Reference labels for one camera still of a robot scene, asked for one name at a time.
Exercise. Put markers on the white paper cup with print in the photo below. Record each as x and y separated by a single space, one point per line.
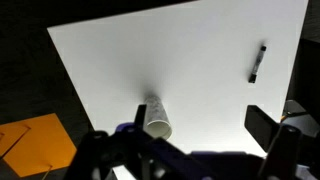
156 113

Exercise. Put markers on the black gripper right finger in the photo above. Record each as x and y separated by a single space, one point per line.
263 130

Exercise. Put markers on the black and grey marker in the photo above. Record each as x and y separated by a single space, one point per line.
257 63

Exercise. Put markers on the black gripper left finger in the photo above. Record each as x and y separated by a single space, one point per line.
100 153

